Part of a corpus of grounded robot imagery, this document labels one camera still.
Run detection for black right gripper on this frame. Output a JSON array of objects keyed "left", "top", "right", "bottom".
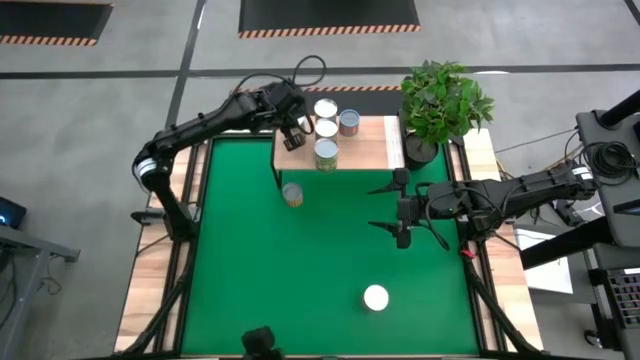
[{"left": 367, "top": 167, "right": 427, "bottom": 250}]

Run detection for tall can red label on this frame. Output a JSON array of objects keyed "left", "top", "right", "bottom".
[{"left": 313, "top": 97, "right": 339, "bottom": 121}]

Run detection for tall can orange label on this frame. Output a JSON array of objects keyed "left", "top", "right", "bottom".
[{"left": 314, "top": 118, "right": 340, "bottom": 142}]

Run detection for tall green pears can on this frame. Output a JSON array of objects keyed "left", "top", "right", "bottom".
[{"left": 314, "top": 137, "right": 340, "bottom": 174}]

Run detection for short can purple label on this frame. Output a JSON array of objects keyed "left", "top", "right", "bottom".
[{"left": 338, "top": 108, "right": 361, "bottom": 138}]

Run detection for tall corn can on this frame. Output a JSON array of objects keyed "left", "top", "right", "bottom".
[{"left": 361, "top": 283, "right": 391, "bottom": 314}]

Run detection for short can striped orange label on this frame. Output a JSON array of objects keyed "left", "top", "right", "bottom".
[{"left": 281, "top": 182, "right": 305, "bottom": 209}]

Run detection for wooden shelf black legs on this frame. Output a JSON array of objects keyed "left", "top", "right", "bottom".
[{"left": 270, "top": 115, "right": 407, "bottom": 190}]

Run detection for silver metal bar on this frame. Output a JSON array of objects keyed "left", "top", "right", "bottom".
[{"left": 218, "top": 128, "right": 275, "bottom": 137}]

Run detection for black floor mat striped edge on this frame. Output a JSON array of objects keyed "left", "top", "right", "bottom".
[
  {"left": 0, "top": 2, "right": 115, "bottom": 48},
  {"left": 224, "top": 85, "right": 407, "bottom": 132},
  {"left": 238, "top": 0, "right": 422, "bottom": 40}
]

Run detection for green table mat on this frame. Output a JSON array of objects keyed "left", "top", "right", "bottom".
[{"left": 179, "top": 135, "right": 480, "bottom": 357}]

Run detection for green potted plant black pot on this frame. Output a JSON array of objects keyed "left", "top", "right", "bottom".
[{"left": 398, "top": 59, "right": 496, "bottom": 171}]

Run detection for black beam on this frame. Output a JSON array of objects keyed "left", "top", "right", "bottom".
[{"left": 518, "top": 215, "right": 614, "bottom": 271}]

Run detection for white board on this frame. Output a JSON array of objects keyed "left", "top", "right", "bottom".
[{"left": 513, "top": 227, "right": 575, "bottom": 296}]

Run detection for black caster wheel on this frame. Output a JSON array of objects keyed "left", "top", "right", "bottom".
[{"left": 582, "top": 327, "right": 606, "bottom": 351}]

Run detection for backlit keyboard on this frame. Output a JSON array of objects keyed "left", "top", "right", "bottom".
[{"left": 605, "top": 269, "right": 640, "bottom": 331}]

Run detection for black pole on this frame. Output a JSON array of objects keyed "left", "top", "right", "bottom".
[{"left": 598, "top": 88, "right": 640, "bottom": 129}]

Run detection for black device blue light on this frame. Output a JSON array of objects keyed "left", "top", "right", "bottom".
[{"left": 0, "top": 195, "right": 27, "bottom": 231}]

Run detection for grey desk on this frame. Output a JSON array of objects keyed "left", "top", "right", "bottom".
[{"left": 0, "top": 224, "right": 81, "bottom": 360}]

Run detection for loose floor cables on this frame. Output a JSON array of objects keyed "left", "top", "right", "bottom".
[{"left": 494, "top": 127, "right": 581, "bottom": 201}]

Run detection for black aluminium frame rail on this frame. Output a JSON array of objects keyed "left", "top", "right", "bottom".
[
  {"left": 442, "top": 132, "right": 546, "bottom": 357},
  {"left": 117, "top": 119, "right": 216, "bottom": 357}
]

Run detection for coiled black cable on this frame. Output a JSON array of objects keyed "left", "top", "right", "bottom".
[{"left": 579, "top": 141, "right": 640, "bottom": 187}]

